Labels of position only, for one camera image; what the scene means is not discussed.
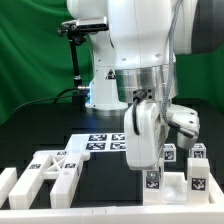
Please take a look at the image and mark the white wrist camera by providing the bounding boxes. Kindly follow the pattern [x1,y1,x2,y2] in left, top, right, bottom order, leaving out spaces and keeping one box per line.
[167,104,200,150]

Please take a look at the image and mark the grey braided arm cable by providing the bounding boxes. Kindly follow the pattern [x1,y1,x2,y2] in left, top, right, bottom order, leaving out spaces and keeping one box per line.
[131,0,198,138]

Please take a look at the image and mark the white frame border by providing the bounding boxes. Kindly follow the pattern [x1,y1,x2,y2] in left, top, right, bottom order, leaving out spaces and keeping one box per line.
[0,176,224,224]

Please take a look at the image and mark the green backdrop curtain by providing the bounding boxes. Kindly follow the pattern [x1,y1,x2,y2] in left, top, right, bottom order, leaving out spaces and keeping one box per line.
[0,0,224,125]

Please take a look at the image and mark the white block far left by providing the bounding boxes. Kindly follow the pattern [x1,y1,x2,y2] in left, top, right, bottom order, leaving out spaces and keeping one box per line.
[0,168,17,208]

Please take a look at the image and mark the white sheet with tags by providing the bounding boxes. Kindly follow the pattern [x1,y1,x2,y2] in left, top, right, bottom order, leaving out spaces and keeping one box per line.
[65,133,126,152]

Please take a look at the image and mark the black cable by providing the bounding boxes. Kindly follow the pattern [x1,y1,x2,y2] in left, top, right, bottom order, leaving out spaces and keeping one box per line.
[13,87,89,113]

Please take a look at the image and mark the white chair back part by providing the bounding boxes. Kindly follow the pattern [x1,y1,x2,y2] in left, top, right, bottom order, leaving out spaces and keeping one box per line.
[9,150,90,210]

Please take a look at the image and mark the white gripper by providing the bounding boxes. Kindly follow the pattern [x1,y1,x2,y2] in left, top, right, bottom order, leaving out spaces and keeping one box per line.
[124,100,167,170]

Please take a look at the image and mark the white chair seat part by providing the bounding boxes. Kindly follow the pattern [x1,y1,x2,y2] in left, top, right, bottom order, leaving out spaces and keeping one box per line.
[142,171,212,206]

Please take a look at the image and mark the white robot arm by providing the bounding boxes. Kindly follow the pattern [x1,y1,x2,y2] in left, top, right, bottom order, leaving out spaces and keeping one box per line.
[67,0,224,170]

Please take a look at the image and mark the black camera stand pole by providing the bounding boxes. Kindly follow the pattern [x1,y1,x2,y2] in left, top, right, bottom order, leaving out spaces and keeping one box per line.
[69,37,86,111]

